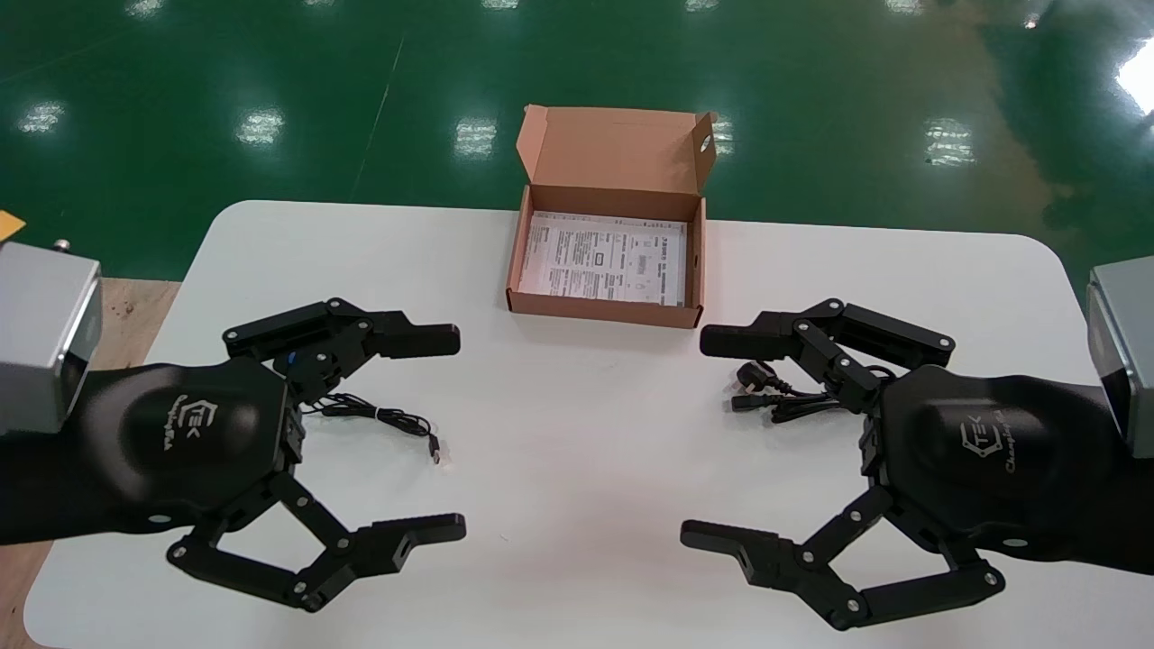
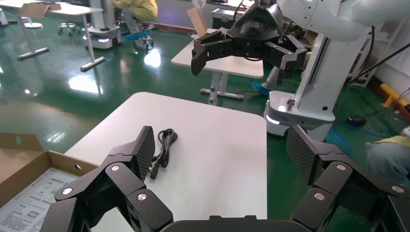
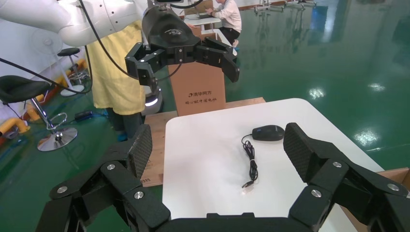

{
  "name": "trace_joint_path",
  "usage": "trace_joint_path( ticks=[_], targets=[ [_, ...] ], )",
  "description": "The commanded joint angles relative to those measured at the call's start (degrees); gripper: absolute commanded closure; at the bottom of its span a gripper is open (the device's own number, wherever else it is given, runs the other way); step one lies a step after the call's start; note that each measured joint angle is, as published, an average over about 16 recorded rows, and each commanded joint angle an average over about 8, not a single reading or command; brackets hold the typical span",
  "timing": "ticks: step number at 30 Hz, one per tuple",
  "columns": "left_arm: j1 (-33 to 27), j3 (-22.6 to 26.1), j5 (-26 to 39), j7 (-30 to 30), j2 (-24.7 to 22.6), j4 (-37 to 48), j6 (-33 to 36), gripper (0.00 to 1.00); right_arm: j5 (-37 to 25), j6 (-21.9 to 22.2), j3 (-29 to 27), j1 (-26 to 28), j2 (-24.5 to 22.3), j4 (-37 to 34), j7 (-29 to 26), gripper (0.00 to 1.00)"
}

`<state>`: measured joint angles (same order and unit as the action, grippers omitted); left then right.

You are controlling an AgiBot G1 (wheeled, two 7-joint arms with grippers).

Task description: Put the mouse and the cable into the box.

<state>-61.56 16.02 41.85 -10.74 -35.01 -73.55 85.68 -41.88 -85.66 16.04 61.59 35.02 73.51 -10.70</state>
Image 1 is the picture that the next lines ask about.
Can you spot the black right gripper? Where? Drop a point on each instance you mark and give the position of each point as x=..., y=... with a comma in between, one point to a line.
x=992, y=451

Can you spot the brown cardboard storage box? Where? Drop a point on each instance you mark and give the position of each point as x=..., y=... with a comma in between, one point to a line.
x=613, y=149

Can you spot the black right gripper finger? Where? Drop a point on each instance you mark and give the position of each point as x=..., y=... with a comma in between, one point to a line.
x=748, y=341

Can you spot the white printed manual sheet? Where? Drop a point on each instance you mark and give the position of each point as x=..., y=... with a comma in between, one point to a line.
x=595, y=261

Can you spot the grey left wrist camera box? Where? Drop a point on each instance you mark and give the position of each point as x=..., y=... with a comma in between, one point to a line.
x=36, y=333

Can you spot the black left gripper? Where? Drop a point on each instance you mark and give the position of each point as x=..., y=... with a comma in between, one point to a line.
x=189, y=433

